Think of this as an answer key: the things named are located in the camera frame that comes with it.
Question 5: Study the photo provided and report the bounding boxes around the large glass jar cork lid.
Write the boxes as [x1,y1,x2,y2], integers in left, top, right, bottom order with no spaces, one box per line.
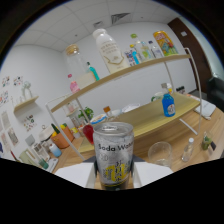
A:
[64,43,97,88]

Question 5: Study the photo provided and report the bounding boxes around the large white bottle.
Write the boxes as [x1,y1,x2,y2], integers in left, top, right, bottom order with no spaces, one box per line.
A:
[92,28,127,75]

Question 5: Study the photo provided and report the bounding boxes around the small bottle red label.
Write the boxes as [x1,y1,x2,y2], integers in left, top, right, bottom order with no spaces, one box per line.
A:
[123,49,137,67]

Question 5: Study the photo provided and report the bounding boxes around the pale figurine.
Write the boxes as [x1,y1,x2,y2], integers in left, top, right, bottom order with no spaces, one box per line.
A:
[20,80,34,99]

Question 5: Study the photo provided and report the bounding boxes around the soda water can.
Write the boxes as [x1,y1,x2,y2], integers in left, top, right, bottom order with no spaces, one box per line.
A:
[92,121,135,192]

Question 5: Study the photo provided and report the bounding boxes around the clear bottle green cap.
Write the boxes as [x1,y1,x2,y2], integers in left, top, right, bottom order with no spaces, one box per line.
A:
[130,33,153,62]

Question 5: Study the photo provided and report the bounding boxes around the orange basket with fruit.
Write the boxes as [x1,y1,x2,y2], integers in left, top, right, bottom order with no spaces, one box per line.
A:
[50,123,75,149]

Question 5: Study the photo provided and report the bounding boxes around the glass jar of limes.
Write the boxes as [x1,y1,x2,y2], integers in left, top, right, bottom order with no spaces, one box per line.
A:
[201,130,214,151]

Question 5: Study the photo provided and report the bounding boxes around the wooden wall shelf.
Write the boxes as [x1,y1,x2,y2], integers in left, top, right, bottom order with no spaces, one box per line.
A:
[13,95,39,113]

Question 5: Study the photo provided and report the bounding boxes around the slim light blue bottle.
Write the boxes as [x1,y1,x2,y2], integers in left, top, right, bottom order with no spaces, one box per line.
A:
[129,44,141,65]

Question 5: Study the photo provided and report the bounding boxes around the black chair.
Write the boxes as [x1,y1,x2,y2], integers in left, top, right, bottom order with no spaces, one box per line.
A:
[206,76,224,103]

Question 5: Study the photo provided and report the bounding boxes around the pink liquid bottle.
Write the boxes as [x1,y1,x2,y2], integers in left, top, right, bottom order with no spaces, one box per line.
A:
[67,73,81,94]

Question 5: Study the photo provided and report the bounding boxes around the brown door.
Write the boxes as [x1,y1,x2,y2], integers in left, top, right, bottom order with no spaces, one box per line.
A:
[167,17,218,91]

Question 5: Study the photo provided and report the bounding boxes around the clear bottle white cap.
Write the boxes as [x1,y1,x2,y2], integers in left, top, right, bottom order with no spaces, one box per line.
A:
[181,137,195,163]

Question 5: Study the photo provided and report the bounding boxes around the wall posters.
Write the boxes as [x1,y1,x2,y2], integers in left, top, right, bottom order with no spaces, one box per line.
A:
[0,75,38,148]

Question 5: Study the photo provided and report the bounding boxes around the white bottle blue base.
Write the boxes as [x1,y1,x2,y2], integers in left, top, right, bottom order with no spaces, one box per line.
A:
[48,143,63,158]

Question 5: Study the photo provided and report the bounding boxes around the two-tier wooden shelf rack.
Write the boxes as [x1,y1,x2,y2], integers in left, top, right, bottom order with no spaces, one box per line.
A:
[44,47,203,161]

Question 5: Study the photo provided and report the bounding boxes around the white tray with green cup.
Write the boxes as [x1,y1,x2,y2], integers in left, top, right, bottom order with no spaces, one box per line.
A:
[19,149,59,173]

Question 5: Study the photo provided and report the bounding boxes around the dark spice bottles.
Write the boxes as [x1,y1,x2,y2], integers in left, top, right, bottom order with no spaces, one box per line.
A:
[175,85,186,95]

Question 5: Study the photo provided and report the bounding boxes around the teal liquid bottle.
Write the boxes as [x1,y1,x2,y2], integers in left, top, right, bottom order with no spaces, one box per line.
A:
[86,61,101,82]

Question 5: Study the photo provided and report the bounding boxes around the clear bottle orange cap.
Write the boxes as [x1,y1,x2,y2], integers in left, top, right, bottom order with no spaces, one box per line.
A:
[102,105,116,123]

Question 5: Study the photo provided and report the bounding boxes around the yellow bottle red cap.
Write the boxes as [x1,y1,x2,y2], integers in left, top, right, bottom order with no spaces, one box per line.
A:
[165,82,174,94]

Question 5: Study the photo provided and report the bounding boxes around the green potted plant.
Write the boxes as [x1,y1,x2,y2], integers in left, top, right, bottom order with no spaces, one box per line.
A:
[77,106,95,122]

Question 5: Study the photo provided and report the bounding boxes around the red liquid bottle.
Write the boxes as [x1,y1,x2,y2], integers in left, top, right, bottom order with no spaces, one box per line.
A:
[82,123,95,145]

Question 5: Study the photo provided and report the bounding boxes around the clear drinking glass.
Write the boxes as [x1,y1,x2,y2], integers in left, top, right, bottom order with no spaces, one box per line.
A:
[147,141,173,169]

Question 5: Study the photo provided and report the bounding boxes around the blue liquid bottle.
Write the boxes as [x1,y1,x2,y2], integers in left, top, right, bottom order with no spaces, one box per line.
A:
[161,83,177,118]

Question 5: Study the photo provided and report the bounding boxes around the blue rimmed bowl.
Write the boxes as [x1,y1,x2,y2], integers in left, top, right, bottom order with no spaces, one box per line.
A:
[89,113,108,126]

